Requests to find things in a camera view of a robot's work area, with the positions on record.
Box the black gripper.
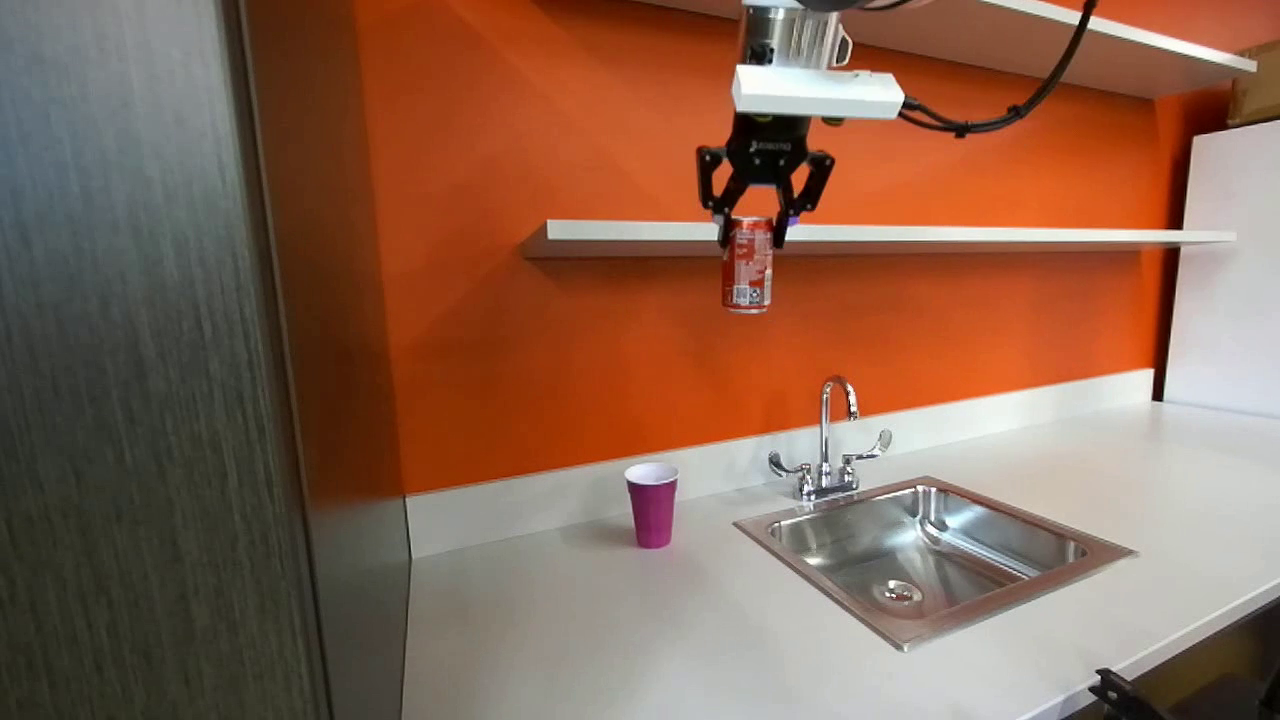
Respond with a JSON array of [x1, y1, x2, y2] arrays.
[[693, 111, 839, 255]]

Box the red soda can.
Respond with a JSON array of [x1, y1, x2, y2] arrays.
[[722, 213, 782, 318]]

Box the chrome faucet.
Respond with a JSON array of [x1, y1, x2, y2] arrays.
[[765, 370, 896, 508]]

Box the purple plastic cup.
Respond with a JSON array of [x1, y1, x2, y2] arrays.
[[621, 460, 681, 553]]

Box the stainless steel sink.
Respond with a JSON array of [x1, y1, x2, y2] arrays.
[[729, 471, 1141, 654]]

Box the cardboard box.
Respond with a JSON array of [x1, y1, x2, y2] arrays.
[[1225, 72, 1280, 131]]

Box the black clamp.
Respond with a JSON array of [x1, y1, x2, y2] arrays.
[[1084, 665, 1175, 720]]

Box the dark wood cabinet panel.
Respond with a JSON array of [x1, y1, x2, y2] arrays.
[[0, 0, 331, 720]]

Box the long white wall shelf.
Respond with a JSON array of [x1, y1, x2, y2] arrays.
[[521, 216, 1239, 265]]

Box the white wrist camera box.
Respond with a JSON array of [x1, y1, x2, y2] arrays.
[[729, 60, 909, 125]]

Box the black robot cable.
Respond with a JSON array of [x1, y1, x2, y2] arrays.
[[851, 0, 1106, 140]]

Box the white wall shelf near ceiling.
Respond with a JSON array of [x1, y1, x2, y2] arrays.
[[638, 0, 1262, 104]]

